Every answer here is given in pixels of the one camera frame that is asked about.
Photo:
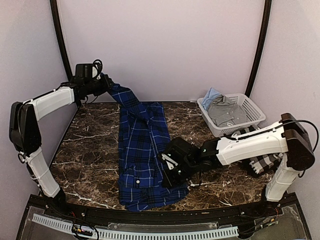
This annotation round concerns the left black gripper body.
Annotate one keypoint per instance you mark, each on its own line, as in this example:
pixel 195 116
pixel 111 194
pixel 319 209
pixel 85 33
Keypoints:
pixel 98 88

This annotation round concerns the black corner post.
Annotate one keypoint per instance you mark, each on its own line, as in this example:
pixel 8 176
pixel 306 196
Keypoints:
pixel 259 48
pixel 60 38

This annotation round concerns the white slotted cable duct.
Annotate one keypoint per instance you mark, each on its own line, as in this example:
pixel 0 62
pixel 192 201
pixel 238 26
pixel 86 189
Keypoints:
pixel 118 231

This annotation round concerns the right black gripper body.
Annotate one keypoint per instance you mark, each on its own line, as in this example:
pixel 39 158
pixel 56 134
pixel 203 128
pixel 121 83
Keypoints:
pixel 179 177

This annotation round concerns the grey button shirt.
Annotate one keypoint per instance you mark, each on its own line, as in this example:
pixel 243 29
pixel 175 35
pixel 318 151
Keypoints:
pixel 226 113

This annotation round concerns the black white checkered folded shirt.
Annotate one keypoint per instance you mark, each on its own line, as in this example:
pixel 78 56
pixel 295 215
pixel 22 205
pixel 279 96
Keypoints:
pixel 258 165

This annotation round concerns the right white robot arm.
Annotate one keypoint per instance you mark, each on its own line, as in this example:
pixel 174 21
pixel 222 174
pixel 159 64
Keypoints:
pixel 286 136

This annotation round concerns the left black corner post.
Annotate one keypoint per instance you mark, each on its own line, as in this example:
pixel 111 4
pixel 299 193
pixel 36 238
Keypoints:
pixel 60 38

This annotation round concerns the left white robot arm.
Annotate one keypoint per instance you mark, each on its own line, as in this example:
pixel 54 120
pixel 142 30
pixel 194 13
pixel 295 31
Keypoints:
pixel 24 131

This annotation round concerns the blue plaid long sleeve shirt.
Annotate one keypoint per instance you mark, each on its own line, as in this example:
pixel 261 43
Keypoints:
pixel 143 135

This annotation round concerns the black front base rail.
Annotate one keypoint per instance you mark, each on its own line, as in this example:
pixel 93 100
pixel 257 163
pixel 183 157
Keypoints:
pixel 245 214

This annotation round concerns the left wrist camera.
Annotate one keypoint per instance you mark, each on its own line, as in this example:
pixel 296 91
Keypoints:
pixel 89 70

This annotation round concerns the white plastic laundry basket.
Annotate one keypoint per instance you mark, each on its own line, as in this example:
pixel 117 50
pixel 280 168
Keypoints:
pixel 254 114

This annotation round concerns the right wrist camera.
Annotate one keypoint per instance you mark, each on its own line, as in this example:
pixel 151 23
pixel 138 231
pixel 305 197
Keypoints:
pixel 178 152

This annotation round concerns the light blue shirt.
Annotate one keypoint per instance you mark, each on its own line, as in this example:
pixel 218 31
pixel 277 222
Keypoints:
pixel 209 97

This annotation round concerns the right black corner post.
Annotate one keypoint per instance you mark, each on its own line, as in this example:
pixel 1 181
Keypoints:
pixel 259 48

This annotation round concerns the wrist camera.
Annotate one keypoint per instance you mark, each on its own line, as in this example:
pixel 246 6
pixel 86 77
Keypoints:
pixel 178 152
pixel 89 70

